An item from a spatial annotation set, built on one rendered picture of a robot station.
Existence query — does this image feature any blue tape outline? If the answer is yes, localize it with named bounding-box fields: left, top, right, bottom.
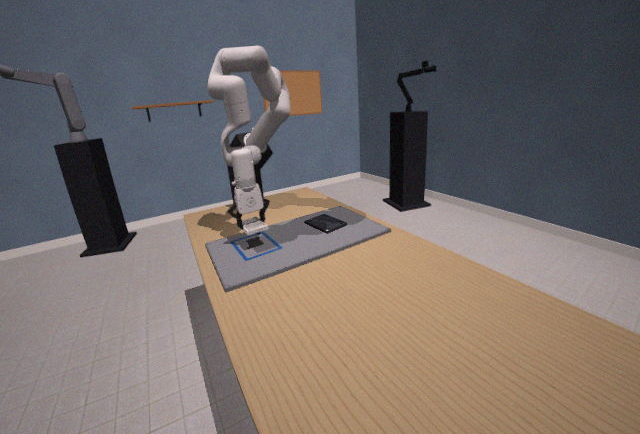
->
left=231, top=232, right=282, bottom=261

